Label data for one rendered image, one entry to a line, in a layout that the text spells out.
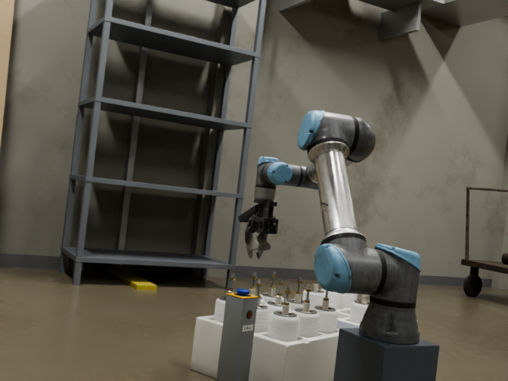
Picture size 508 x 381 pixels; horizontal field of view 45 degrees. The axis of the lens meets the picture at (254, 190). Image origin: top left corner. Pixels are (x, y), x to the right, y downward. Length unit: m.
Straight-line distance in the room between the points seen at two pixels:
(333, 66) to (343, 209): 3.42
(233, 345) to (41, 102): 2.55
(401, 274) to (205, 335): 0.81
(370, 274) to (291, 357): 0.52
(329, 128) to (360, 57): 3.43
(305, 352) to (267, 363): 0.13
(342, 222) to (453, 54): 4.35
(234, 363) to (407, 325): 0.55
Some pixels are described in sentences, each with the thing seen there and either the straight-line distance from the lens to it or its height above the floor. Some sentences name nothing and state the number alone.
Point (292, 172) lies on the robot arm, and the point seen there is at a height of 0.71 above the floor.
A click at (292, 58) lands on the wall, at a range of 4.74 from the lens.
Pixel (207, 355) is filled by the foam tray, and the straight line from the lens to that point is 2.12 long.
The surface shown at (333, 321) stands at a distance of 2.16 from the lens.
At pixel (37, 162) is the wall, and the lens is 4.02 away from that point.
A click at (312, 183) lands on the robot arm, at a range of 2.09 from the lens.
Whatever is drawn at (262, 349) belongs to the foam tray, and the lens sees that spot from 1.96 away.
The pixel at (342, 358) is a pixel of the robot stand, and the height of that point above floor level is 0.23.
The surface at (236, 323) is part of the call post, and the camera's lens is 1.85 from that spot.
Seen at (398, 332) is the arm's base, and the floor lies 0.33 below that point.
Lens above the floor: 0.62
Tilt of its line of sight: level
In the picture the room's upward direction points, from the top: 7 degrees clockwise
